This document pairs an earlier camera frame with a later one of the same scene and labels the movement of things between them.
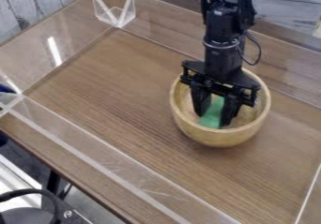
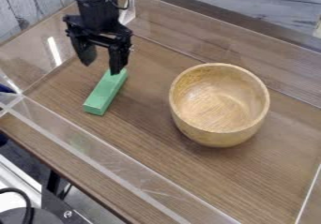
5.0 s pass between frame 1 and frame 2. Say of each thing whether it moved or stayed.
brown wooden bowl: stayed
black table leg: stayed
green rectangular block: moved
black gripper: moved
